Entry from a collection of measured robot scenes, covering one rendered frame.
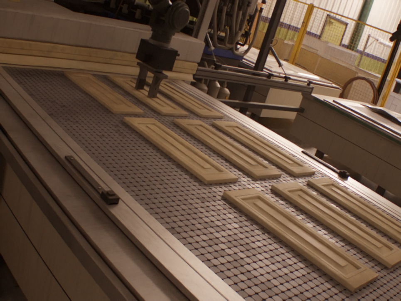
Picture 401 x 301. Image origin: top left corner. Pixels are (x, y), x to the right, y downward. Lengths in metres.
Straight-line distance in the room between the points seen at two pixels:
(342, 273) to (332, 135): 4.02
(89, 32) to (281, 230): 2.01
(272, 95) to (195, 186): 4.43
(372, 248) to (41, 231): 1.28
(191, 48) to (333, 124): 2.37
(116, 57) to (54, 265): 1.99
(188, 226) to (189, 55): 2.37
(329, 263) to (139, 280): 0.68
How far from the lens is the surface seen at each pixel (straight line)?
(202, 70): 4.19
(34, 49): 3.06
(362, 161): 5.34
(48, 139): 1.91
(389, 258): 1.90
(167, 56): 2.77
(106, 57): 3.32
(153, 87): 2.82
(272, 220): 1.76
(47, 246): 1.72
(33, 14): 2.99
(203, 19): 4.06
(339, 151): 5.48
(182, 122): 2.52
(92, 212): 1.51
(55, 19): 3.06
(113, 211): 1.49
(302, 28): 8.53
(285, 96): 6.41
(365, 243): 1.91
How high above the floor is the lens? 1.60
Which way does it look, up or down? 19 degrees down
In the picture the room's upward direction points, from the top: 18 degrees clockwise
